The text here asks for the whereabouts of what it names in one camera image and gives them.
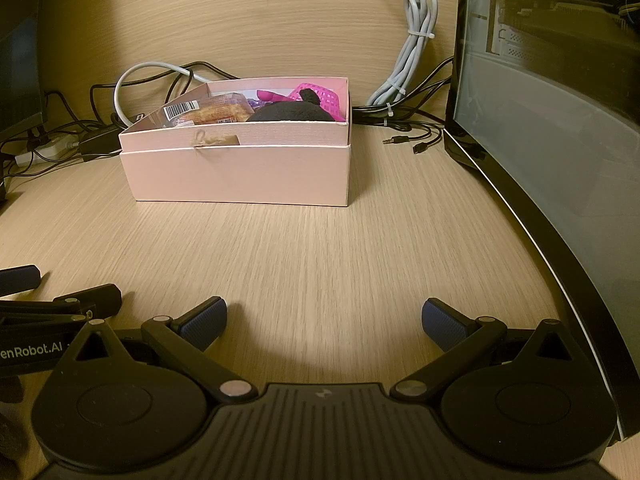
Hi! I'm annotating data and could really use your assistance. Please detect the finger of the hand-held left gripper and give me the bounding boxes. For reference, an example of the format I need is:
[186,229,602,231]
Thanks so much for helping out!
[0,283,124,322]
[0,265,42,302]

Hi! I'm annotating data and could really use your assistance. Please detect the person's left hand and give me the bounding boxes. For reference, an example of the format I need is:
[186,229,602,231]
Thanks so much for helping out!
[0,375,25,463]

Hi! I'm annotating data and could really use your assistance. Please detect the black monitor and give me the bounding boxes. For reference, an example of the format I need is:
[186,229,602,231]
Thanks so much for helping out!
[0,0,48,143]

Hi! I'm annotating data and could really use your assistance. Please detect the pink cardboard box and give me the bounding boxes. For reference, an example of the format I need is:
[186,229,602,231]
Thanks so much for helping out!
[118,76,355,207]

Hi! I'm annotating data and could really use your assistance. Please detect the black audio jack cable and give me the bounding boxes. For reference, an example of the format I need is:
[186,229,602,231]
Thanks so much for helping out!
[382,129,447,146]

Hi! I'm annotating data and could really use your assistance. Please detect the black plug cable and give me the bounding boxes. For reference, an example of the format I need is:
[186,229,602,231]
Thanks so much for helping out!
[412,132,447,156]

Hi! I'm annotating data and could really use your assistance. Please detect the black power adapter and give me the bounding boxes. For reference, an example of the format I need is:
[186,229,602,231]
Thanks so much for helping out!
[78,127,124,162]

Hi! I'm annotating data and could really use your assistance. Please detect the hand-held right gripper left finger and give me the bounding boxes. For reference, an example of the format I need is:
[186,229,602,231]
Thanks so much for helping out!
[75,296,255,404]

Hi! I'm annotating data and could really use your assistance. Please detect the black plush toy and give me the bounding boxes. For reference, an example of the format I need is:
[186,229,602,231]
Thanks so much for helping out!
[246,87,337,124]

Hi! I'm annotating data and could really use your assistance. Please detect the grey bundled cable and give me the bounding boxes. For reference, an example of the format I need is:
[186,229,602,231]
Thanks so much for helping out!
[366,0,442,112]

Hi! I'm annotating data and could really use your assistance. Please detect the glass-sided computer case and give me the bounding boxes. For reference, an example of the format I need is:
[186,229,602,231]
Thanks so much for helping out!
[442,0,640,442]

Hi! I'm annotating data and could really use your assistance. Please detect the orange snack packet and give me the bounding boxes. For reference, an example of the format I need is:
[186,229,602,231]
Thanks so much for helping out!
[161,92,254,127]

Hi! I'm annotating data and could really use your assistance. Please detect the pink hair brush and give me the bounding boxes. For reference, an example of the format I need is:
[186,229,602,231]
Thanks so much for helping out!
[256,82,349,122]

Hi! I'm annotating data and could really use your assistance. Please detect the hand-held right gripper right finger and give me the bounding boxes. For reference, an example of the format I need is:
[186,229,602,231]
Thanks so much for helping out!
[392,298,574,404]

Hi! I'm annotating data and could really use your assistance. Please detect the white power strip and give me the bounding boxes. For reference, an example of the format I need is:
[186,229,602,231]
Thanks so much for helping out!
[14,138,69,167]

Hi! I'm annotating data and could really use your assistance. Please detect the white cable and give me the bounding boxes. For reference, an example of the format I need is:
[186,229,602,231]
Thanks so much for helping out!
[113,61,213,127]

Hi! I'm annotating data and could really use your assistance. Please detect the black cables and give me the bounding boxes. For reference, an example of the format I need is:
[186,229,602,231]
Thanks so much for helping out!
[0,57,457,173]

